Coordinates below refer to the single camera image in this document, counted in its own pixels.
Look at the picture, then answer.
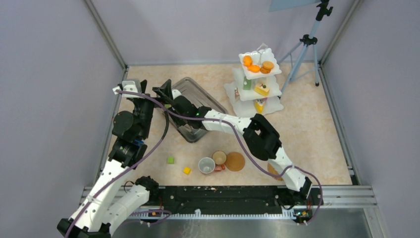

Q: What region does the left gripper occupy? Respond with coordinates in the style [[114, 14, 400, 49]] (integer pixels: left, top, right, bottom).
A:
[[133, 79, 173, 139]]

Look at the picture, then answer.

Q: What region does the white strawberry cake slice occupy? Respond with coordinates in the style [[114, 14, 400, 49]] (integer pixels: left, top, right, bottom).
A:
[[234, 88, 240, 102]]

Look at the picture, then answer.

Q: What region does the brown cup with red handle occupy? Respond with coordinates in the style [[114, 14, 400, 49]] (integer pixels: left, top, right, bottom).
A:
[[212, 151, 227, 172]]

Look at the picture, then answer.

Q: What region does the green cake cube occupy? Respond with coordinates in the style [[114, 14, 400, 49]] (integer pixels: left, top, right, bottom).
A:
[[243, 77, 252, 90]]

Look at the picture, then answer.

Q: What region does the yellow cheese cake wedge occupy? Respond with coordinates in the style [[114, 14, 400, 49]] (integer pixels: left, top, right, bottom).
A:
[[254, 99, 265, 114]]

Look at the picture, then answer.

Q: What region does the smooth brown round coaster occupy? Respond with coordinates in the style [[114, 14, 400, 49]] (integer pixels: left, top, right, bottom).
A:
[[224, 152, 245, 172]]

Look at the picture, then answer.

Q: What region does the orange flower cookie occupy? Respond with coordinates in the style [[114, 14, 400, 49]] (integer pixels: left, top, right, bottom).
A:
[[243, 55, 253, 67]]

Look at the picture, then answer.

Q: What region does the orange bear cookie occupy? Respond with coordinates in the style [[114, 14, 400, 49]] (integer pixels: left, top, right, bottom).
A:
[[247, 64, 260, 73]]

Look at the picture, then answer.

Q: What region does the brown round cookie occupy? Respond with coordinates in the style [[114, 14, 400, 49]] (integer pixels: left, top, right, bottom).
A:
[[260, 67, 271, 74]]

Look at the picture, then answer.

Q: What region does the orange round macaron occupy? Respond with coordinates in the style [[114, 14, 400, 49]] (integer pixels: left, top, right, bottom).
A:
[[262, 61, 274, 70]]

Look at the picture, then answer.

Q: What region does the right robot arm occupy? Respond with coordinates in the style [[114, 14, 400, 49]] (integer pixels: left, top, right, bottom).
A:
[[167, 89, 312, 204]]

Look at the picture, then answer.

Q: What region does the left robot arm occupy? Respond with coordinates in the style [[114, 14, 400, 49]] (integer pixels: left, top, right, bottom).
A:
[[57, 79, 173, 238]]

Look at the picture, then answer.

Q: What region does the silver metal tray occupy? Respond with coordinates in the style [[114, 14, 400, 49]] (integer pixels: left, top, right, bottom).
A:
[[169, 77, 228, 143]]

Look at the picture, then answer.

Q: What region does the grey-white cup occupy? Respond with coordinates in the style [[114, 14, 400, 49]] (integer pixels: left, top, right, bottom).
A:
[[198, 157, 215, 174]]

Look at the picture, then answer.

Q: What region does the yellow cube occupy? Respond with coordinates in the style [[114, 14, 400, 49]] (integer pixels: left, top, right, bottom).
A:
[[183, 167, 191, 175]]

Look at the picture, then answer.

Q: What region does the white three-tier serving stand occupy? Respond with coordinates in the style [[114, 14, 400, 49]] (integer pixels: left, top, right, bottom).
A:
[[224, 43, 284, 117]]

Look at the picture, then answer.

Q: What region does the ribbed brown round coaster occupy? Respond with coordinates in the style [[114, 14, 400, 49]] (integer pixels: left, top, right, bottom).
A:
[[267, 163, 283, 181]]

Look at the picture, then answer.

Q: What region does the light blue tripod stand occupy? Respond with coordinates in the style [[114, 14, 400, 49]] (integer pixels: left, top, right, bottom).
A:
[[277, 0, 333, 93]]

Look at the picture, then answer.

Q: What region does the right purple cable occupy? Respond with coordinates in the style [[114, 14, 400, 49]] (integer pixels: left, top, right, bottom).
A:
[[154, 95, 324, 226]]

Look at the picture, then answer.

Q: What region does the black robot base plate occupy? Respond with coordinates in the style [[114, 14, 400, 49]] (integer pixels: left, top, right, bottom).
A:
[[147, 185, 323, 215]]

